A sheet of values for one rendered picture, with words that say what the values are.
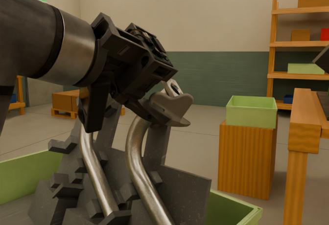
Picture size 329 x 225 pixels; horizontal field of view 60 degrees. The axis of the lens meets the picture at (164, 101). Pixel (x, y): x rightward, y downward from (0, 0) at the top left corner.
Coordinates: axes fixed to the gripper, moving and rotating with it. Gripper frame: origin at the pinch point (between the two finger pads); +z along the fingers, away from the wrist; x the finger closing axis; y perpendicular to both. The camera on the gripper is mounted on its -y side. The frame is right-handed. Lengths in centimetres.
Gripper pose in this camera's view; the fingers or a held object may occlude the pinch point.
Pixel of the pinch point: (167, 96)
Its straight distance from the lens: 48.6
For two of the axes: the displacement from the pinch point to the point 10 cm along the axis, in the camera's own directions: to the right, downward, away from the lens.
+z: 5.9, 1.5, 8.0
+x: -4.3, -7.7, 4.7
